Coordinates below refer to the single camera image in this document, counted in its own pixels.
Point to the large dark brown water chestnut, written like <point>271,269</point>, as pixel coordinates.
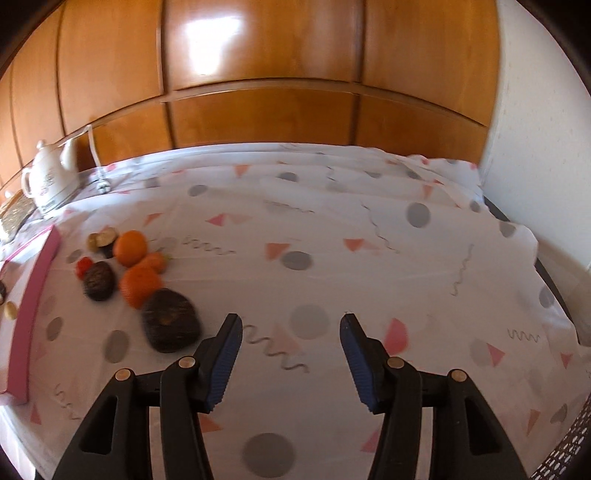
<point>170,321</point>

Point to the cut tan fruit piece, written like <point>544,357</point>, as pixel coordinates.
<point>105,241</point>

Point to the patterned white tablecloth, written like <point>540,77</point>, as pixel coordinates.
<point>290,238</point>

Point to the small orange kumquat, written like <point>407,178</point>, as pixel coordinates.
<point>155,261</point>

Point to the small dark brown chestnut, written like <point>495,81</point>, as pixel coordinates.
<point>99,281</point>

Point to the large orange tangerine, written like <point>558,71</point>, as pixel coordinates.
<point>130,248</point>

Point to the small red tomato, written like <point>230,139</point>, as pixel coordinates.
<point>82,266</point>

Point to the small tan longan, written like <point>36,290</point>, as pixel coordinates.
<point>91,243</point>

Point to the pink shallow box tray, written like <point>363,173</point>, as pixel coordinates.
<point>24,273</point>

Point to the white ceramic electric kettle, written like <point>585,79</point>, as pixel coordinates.
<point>53,177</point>

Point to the white patterned tissue box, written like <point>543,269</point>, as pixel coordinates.
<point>14,214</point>

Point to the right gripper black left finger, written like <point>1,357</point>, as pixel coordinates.
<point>113,439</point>

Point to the tan round longan fruit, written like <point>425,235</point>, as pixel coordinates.
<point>11,311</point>

